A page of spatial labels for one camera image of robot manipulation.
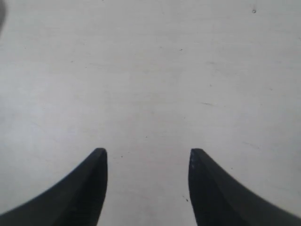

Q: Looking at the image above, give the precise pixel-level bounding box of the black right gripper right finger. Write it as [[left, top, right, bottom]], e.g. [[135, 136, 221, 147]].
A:
[[188, 148, 301, 226]]

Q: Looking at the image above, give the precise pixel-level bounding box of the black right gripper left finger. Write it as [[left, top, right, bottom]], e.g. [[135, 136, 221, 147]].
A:
[[0, 148, 108, 226]]

